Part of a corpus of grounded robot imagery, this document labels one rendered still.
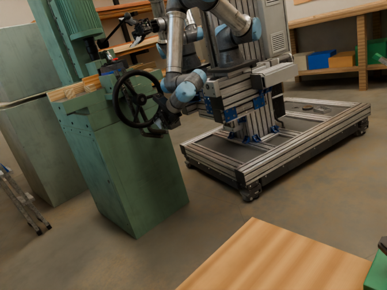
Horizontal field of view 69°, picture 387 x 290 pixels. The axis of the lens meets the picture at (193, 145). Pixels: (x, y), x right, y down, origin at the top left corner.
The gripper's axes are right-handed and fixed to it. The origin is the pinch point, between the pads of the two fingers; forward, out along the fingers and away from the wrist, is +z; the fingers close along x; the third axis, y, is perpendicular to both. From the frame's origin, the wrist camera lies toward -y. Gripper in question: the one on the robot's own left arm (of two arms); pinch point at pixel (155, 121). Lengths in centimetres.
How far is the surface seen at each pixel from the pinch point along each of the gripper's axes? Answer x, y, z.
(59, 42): -11, -71, 26
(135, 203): -17, 29, 44
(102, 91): -11.1, -28.5, 10.8
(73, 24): -8, -65, 4
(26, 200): -60, -13, 105
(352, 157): 114, 83, -5
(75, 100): -25.7, -28.8, 10.7
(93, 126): -22.3, -15.8, 18.2
